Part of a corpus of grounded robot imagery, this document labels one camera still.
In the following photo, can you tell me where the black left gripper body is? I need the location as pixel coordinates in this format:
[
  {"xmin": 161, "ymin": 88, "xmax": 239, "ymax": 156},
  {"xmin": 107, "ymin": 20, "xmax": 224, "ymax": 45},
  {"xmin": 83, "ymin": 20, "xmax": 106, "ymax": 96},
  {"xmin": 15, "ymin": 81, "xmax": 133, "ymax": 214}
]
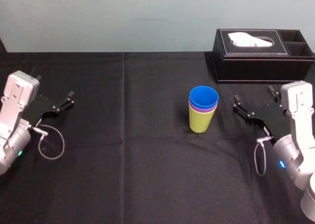
[{"xmin": 20, "ymin": 95, "xmax": 59, "ymax": 128}]

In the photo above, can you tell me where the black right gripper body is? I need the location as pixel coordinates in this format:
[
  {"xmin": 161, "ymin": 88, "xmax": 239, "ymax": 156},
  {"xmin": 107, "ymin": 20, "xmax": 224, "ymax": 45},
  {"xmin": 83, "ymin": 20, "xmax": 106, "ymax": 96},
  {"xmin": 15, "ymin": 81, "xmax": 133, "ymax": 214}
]
[{"xmin": 254, "ymin": 101, "xmax": 293, "ymax": 146}]

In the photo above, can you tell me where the black leather tissue box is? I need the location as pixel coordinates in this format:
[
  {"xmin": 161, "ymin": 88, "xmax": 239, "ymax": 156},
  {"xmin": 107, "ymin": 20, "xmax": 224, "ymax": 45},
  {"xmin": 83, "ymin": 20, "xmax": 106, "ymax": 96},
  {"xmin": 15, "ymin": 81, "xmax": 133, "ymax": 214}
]
[{"xmin": 212, "ymin": 28, "xmax": 315, "ymax": 85}]

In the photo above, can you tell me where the blue plastic cup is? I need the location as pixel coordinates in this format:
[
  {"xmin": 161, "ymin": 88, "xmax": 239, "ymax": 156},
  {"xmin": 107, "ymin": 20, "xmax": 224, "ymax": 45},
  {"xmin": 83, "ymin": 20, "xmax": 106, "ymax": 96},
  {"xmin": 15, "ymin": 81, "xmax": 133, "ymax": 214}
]
[{"xmin": 189, "ymin": 86, "xmax": 220, "ymax": 110}]

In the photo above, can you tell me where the yellow-green plastic cup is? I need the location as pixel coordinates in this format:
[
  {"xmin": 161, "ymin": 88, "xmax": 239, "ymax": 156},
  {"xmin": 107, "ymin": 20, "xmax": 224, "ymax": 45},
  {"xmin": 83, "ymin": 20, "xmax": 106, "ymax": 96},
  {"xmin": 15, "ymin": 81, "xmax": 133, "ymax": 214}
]
[{"xmin": 189, "ymin": 102, "xmax": 218, "ymax": 134}]

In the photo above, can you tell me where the purple plastic cup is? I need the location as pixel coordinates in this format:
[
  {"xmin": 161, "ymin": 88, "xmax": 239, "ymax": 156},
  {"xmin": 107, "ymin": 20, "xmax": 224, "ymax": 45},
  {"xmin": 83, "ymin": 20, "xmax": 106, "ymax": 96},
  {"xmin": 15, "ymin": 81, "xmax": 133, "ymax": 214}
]
[{"xmin": 189, "ymin": 97, "xmax": 219, "ymax": 113}]

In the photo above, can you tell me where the white tissue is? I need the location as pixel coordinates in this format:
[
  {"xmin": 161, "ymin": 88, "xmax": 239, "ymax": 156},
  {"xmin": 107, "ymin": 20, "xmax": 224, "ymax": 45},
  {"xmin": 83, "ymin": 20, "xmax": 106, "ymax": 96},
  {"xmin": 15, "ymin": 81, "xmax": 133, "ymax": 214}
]
[{"xmin": 227, "ymin": 32, "xmax": 274, "ymax": 48}]

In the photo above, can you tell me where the black table cloth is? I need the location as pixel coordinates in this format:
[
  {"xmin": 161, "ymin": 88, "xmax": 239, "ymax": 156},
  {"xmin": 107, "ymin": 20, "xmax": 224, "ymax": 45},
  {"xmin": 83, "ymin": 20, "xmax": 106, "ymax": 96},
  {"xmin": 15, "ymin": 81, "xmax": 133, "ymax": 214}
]
[{"xmin": 0, "ymin": 50, "xmax": 315, "ymax": 224}]

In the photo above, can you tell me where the left gripper thin grey cable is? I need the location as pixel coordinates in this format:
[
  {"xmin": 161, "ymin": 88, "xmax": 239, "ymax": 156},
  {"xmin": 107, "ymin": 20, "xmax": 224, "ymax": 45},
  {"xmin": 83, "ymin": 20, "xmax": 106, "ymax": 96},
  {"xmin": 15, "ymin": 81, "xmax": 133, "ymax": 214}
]
[{"xmin": 31, "ymin": 125, "xmax": 65, "ymax": 160}]

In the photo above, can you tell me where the gripper thin grey cable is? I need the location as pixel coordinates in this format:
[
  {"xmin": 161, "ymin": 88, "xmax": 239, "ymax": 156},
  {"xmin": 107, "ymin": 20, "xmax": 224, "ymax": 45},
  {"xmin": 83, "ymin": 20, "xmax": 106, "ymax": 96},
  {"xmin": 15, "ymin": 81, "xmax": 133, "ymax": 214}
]
[
  {"xmin": 31, "ymin": 125, "xmax": 65, "ymax": 160},
  {"xmin": 253, "ymin": 136, "xmax": 274, "ymax": 177}
]

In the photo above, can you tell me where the right gripper thin grey cable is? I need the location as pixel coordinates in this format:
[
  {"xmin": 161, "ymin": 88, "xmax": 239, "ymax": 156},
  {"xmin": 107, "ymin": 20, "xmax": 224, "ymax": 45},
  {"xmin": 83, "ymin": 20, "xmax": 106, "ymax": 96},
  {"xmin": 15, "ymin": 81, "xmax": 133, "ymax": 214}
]
[{"xmin": 253, "ymin": 136, "xmax": 274, "ymax": 177}]

